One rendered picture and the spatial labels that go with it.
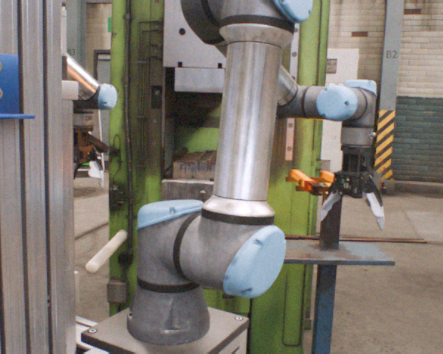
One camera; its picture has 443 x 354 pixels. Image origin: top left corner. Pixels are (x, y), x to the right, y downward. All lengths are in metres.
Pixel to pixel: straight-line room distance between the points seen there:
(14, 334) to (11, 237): 0.15
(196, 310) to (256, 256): 0.20
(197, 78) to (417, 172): 6.24
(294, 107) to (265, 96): 0.38
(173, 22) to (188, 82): 0.24
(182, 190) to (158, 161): 0.26
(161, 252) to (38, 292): 0.20
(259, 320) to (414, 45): 6.18
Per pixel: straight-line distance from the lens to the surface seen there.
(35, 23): 0.78
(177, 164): 1.97
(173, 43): 1.97
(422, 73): 7.87
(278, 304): 2.26
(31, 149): 0.77
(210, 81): 1.94
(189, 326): 0.84
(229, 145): 0.72
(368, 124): 1.15
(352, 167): 1.16
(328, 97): 1.04
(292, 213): 2.15
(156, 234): 0.80
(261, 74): 0.72
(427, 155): 7.90
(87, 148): 1.61
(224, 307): 2.06
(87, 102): 1.44
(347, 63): 7.17
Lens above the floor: 1.22
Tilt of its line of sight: 8 degrees down
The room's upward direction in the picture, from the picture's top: 2 degrees clockwise
